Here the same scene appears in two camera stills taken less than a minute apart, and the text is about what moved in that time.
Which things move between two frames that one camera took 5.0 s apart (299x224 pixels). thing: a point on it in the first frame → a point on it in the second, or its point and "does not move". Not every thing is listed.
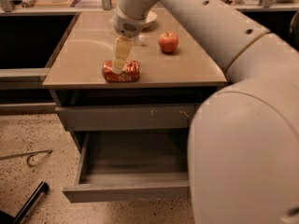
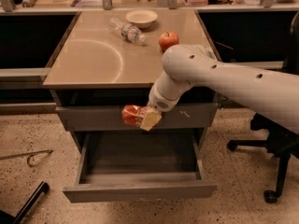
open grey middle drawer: (132, 165) does not move
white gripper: (127, 26) → (158, 102)
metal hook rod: (30, 154) does not move
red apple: (168, 42) does not move
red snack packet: (130, 74) → (133, 115)
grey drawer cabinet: (135, 134) does not move
